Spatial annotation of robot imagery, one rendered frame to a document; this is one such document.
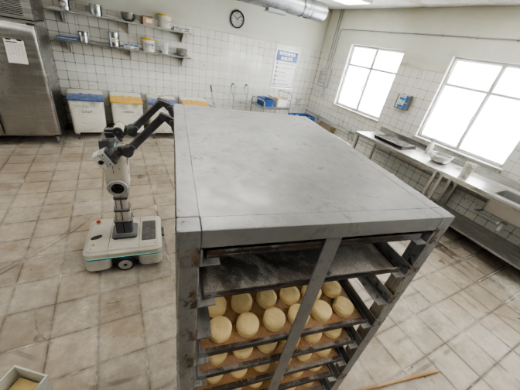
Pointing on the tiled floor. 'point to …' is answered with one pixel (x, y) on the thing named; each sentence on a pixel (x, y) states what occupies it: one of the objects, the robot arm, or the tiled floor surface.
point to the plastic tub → (24, 380)
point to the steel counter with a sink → (505, 203)
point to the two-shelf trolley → (272, 105)
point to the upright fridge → (29, 75)
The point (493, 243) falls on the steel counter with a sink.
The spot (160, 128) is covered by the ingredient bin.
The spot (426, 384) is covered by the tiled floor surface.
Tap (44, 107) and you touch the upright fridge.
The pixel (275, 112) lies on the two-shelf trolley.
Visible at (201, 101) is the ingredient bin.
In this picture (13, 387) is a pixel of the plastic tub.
